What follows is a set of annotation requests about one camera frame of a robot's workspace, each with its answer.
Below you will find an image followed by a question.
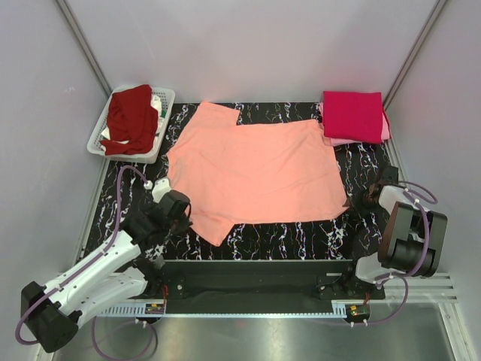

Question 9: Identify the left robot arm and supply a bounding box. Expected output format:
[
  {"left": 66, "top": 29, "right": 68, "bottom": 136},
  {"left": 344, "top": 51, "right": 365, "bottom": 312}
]
[{"left": 15, "top": 190, "right": 192, "bottom": 353}]

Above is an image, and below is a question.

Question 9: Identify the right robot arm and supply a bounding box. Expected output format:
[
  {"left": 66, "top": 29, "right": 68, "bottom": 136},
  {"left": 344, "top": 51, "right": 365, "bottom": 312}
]
[{"left": 341, "top": 165, "right": 448, "bottom": 298}]

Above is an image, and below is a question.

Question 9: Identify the dark red t shirt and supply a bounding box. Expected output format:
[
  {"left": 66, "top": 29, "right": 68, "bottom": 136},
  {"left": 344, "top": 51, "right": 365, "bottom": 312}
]
[{"left": 100, "top": 84, "right": 159, "bottom": 156}]

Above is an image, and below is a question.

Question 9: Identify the white plastic basket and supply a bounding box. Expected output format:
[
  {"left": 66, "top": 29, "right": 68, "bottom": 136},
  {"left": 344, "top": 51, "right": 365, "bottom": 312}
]
[{"left": 87, "top": 84, "right": 175, "bottom": 164}]

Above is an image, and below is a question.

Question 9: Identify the folded magenta t shirt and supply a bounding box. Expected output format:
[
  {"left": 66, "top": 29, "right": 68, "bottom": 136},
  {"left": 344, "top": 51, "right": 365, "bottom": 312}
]
[{"left": 322, "top": 91, "right": 384, "bottom": 144}]

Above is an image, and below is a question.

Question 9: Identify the salmon pink t shirt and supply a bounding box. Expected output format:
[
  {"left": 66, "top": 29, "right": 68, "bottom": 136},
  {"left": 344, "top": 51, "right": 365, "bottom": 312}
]
[{"left": 167, "top": 102, "right": 346, "bottom": 246}]

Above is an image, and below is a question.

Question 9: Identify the black marbled table mat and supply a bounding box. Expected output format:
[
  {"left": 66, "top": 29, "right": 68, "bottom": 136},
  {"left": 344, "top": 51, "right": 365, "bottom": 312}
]
[{"left": 76, "top": 102, "right": 390, "bottom": 261}]

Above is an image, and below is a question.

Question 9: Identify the folded light pink t shirt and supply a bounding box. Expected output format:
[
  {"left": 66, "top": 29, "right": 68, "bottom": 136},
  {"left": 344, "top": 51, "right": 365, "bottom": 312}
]
[{"left": 319, "top": 99, "right": 391, "bottom": 147}]

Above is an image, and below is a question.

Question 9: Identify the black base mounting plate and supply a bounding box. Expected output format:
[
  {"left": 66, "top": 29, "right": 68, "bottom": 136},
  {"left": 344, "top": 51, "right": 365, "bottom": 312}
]
[{"left": 139, "top": 260, "right": 386, "bottom": 316}]

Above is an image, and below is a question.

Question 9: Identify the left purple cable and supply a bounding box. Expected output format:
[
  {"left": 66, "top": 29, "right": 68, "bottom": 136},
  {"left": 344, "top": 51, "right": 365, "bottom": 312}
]
[{"left": 14, "top": 164, "right": 162, "bottom": 358}]

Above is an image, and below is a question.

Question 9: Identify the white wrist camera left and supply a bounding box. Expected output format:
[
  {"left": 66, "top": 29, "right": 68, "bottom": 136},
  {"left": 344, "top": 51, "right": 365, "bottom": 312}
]
[{"left": 144, "top": 177, "right": 172, "bottom": 203}]

